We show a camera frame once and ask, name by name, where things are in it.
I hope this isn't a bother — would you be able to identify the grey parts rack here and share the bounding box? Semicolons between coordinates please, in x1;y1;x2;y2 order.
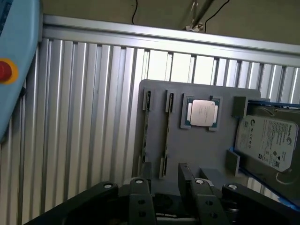
132;79;262;181

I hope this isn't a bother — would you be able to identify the CPU with silver lid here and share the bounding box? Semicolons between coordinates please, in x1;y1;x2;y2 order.
186;95;221;129

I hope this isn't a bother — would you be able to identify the silver hard disk drive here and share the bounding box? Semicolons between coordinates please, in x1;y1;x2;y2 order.
235;114;300;173

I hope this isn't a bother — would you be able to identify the blue disk tray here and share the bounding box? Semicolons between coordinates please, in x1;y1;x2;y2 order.
225;99;300;210

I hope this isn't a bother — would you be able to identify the metal stand leg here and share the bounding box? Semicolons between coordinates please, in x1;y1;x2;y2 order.
182;0;215;31

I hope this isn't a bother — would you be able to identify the light blue teach pendant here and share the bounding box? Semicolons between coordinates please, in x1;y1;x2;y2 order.
0;0;43;144

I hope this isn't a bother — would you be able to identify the thin black cable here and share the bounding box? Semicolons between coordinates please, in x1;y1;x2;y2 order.
131;0;139;24
204;0;231;32

